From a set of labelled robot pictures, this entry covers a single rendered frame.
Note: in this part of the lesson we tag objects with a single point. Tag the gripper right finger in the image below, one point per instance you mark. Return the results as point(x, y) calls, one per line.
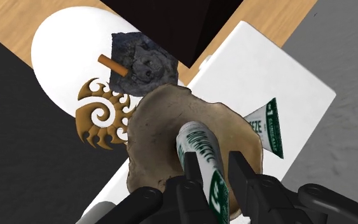
point(253, 192)

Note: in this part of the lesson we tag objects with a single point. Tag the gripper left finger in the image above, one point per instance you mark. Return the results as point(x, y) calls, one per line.
point(189, 198)

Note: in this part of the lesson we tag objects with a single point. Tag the white green tube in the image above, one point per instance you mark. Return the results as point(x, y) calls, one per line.
point(200, 145)
point(267, 127)

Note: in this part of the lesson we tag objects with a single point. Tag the brown shallow bowl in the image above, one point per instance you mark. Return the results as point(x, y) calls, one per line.
point(160, 124)

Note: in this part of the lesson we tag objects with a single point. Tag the golden spiral ornament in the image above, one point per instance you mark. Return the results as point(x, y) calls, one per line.
point(104, 127)

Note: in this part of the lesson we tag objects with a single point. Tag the dark grey stone figure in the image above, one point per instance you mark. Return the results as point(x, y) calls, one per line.
point(144, 68)

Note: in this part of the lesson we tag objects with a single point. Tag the orange cylinder stick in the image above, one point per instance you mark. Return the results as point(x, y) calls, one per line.
point(113, 65)

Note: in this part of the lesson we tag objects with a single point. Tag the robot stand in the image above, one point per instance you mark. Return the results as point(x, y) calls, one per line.
point(172, 24)

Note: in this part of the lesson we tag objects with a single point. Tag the white toilet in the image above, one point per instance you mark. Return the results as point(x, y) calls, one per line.
point(67, 46)

